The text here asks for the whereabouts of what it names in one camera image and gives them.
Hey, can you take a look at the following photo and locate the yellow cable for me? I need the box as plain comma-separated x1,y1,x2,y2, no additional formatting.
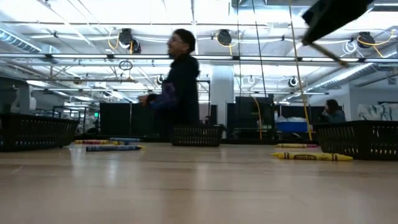
287,0,313,141

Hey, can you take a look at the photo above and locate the yellow hanging cord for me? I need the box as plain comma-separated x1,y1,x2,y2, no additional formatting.
252,95,264,141

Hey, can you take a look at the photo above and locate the black plastic mesh basket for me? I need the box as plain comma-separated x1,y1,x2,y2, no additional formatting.
0,112,80,153
313,119,398,161
170,124,224,147

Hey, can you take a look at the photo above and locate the black hanging cable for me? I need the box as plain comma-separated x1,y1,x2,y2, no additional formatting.
236,0,243,138

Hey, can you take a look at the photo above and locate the blue crayon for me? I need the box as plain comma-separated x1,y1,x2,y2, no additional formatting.
108,137,141,143
85,144,143,152

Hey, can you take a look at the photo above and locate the blue plastic bin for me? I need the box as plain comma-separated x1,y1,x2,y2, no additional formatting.
275,121,309,133

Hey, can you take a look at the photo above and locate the person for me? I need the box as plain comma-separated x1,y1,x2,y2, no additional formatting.
321,98,346,124
138,28,201,141

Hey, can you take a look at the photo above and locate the patterned cloth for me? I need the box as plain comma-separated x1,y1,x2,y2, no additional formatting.
357,102,398,122

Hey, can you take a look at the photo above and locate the long ceiling light rail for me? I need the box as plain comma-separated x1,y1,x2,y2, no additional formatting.
0,52,398,63

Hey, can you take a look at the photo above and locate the black aluminium table frame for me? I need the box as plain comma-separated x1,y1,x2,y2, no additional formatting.
73,133,318,145

